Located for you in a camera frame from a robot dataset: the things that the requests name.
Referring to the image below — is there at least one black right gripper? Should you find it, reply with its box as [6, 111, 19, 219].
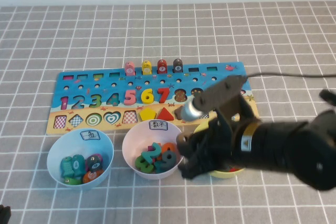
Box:
[180, 118, 244, 180]

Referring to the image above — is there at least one yellow plastic bowl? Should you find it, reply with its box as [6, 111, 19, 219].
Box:
[193, 123, 246, 180]

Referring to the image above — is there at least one pink plastic bowl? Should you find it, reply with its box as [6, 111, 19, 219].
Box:
[122, 119, 187, 180]

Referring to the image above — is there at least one light blue plastic bowl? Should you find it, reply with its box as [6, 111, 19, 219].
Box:
[46, 129, 115, 191]

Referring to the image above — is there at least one blue wooden puzzle board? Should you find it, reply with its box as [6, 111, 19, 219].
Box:
[46, 62, 260, 136]

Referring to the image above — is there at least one dark grey wooden number nine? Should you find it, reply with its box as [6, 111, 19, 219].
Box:
[157, 150, 177, 174]

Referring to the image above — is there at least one orange wooden number zero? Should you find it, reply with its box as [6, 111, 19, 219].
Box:
[160, 142, 176, 154]

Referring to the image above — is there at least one brown wooden star block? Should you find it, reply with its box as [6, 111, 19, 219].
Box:
[174, 105, 186, 120]

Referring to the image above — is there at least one blue wooden number four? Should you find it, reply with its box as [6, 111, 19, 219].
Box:
[154, 159, 166, 174]

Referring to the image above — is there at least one teal wooden number two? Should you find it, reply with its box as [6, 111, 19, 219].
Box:
[141, 142, 162, 165]

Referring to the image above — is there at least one white paper label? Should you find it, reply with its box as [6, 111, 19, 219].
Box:
[80, 129, 102, 142]
[148, 119, 169, 132]

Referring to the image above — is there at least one red wooden triangle block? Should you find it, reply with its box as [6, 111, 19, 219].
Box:
[156, 107, 175, 121]

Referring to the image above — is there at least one green wooden number three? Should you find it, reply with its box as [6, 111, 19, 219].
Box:
[134, 155, 156, 174]

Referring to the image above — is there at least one yellow wooden pentagon block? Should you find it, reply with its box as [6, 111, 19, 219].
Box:
[139, 108, 158, 121]

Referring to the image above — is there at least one red wooden number seven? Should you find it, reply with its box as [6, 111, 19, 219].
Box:
[157, 87, 171, 104]

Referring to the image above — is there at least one green wooden fish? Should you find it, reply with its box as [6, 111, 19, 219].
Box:
[62, 176, 81, 186]

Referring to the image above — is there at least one yellow wooden number six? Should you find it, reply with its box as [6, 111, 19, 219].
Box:
[141, 88, 156, 105]

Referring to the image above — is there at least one teal wooden fish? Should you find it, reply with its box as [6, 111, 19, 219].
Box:
[60, 156, 73, 179]

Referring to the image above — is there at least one blue-green wooden fish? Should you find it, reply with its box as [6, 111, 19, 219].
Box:
[72, 154, 86, 178]

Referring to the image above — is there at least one brown wooden fish peg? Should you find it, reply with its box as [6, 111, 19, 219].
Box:
[172, 58, 184, 74]

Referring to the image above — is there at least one pink wooden number five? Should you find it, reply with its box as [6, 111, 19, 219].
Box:
[123, 89, 138, 105]

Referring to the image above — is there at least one red wooden fish peg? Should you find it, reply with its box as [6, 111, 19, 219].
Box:
[156, 59, 169, 75]

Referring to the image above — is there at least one orange wooden fish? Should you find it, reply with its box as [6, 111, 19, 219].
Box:
[82, 170, 104, 184]

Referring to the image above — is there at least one yellow wooden fish peg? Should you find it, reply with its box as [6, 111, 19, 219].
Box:
[141, 60, 153, 76]

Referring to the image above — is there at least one dark purple wooden fish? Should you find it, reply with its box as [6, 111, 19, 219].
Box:
[85, 153, 103, 173]

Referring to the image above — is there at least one pink wooden fish peg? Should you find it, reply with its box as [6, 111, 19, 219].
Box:
[124, 61, 136, 77]

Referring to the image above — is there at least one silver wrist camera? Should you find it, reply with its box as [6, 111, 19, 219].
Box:
[182, 74, 247, 121]

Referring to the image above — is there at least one thin black cable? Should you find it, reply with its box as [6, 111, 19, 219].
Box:
[245, 72, 336, 79]

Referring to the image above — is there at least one thick black sleeved cable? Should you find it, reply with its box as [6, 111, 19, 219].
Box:
[319, 89, 336, 104]

